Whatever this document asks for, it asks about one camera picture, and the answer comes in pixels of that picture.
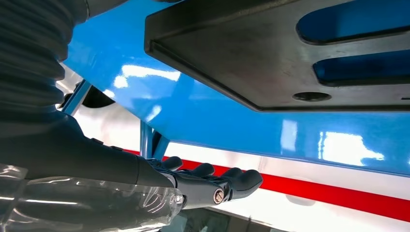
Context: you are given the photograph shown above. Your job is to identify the blue metal shelf rack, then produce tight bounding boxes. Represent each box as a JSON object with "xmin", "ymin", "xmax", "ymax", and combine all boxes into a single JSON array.
[{"xmin": 56, "ymin": 0, "xmax": 410, "ymax": 177}]

